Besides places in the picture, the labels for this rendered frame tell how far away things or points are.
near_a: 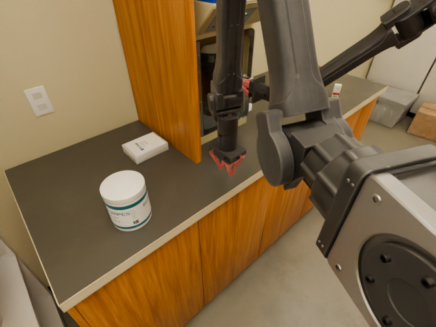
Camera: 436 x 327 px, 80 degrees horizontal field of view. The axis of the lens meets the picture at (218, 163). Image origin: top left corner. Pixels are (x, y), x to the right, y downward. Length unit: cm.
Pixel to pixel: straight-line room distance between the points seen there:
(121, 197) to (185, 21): 54
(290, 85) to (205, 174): 76
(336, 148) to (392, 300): 13
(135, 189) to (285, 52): 60
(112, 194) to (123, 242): 16
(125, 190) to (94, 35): 72
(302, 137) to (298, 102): 5
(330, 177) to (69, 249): 81
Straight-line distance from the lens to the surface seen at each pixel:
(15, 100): 129
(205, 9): 91
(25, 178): 127
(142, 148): 116
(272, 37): 35
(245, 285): 182
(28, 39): 124
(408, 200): 21
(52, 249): 96
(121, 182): 84
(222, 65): 60
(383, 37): 92
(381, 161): 24
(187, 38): 88
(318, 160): 29
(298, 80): 34
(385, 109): 364
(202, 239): 111
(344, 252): 27
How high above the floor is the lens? 164
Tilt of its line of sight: 40 degrees down
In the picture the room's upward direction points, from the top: straight up
